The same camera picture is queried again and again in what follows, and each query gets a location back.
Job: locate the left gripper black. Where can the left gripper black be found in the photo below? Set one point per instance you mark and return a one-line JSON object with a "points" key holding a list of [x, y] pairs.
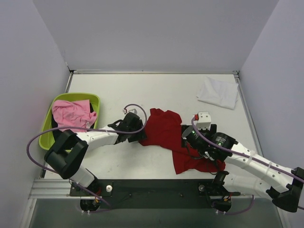
{"points": [[137, 134]]}

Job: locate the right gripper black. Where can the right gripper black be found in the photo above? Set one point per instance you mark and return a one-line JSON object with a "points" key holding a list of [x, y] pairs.
{"points": [[184, 136]]}

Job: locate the red t-shirt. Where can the red t-shirt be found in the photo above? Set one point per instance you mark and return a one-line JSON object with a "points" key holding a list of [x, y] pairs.
{"points": [[164, 129]]}

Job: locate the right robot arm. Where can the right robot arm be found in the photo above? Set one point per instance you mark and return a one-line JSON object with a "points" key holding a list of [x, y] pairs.
{"points": [[282, 185]]}

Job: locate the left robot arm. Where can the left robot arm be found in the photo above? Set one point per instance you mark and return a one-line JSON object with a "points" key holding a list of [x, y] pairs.
{"points": [[67, 153]]}

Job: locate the folded white t-shirt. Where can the folded white t-shirt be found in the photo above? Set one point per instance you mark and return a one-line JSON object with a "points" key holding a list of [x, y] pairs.
{"points": [[219, 93]]}

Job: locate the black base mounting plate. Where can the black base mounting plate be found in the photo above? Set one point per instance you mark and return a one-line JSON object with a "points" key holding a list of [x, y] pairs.
{"points": [[154, 194]]}

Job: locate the pink t-shirt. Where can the pink t-shirt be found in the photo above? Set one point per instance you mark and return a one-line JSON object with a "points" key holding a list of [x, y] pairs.
{"points": [[76, 114]]}

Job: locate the black t-shirt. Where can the black t-shirt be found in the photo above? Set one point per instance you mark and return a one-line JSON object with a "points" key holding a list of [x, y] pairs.
{"points": [[57, 132]]}

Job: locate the lime green plastic bin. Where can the lime green plastic bin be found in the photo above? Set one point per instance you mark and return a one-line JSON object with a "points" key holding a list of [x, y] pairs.
{"points": [[46, 140]]}

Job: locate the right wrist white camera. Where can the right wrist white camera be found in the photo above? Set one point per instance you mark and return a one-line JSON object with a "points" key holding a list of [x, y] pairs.
{"points": [[203, 120]]}

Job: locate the wrist white camera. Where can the wrist white camera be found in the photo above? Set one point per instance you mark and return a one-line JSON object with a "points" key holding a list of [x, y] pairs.
{"points": [[125, 111], [203, 120]]}

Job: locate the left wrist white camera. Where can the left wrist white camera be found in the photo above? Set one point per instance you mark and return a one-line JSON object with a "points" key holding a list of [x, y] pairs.
{"points": [[125, 111]]}

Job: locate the aluminium table edge rail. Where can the aluminium table edge rail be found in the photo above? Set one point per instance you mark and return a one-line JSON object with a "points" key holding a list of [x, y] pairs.
{"points": [[248, 114]]}

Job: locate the front aluminium rail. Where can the front aluminium rail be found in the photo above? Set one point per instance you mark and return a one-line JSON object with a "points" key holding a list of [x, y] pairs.
{"points": [[49, 189]]}

